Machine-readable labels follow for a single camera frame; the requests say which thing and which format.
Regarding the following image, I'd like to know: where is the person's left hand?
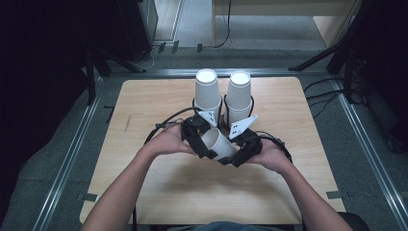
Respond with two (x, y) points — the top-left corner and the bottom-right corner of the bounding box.
(142, 123), (197, 159)

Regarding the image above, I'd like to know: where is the dark curtain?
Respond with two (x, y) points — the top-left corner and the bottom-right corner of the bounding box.
(0, 0), (123, 210)

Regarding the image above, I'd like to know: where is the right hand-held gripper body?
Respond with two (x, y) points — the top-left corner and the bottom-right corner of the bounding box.
(228, 114), (264, 156)

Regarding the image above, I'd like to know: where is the white floor cable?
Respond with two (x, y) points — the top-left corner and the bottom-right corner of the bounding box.
(134, 43), (160, 71)

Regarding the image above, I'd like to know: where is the black metal stand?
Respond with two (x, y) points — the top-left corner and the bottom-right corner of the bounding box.
(84, 47), (147, 107)

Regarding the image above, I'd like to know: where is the person's blue shirt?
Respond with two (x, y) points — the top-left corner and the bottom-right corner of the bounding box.
(166, 220), (287, 231)

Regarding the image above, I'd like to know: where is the black tape strip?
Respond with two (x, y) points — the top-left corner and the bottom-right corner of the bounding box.
(102, 105), (116, 125)

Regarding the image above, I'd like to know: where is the black hanging cable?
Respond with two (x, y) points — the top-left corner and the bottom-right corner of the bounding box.
(202, 0), (233, 50)

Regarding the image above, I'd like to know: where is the light wooden desk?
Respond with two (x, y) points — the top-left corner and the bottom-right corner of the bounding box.
(211, 0), (365, 49)

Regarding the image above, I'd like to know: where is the black floor cable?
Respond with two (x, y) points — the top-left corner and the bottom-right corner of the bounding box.
(308, 93), (340, 119)
(302, 76), (346, 93)
(305, 90), (344, 101)

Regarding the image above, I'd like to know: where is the black tripod stand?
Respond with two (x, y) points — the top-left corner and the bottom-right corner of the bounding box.
(288, 0), (378, 104)

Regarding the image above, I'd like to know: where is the black cabinet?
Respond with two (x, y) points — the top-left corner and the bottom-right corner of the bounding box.
(116, 0), (159, 63)

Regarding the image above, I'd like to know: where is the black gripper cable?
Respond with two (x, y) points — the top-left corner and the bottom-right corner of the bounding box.
(255, 130), (306, 231)
(132, 107), (202, 231)

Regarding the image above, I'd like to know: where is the person's right hand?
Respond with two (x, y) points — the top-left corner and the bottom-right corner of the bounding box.
(247, 138), (294, 176)

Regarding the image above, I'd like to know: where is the single white paper cup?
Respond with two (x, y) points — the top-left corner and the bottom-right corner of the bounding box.
(200, 127), (239, 161)

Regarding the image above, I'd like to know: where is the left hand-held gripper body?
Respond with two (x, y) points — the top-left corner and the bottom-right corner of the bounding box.
(180, 110), (219, 142)

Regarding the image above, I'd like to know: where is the grey tape piece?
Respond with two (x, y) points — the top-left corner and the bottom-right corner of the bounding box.
(76, 192), (99, 203)
(326, 190), (351, 200)

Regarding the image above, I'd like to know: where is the metal floor rail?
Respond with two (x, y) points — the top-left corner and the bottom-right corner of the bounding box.
(108, 67), (329, 78)
(31, 76), (104, 231)
(329, 76), (408, 231)

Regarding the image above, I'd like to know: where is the stack of white paper cups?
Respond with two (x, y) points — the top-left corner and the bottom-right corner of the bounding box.
(192, 67), (223, 125)
(225, 70), (254, 128)

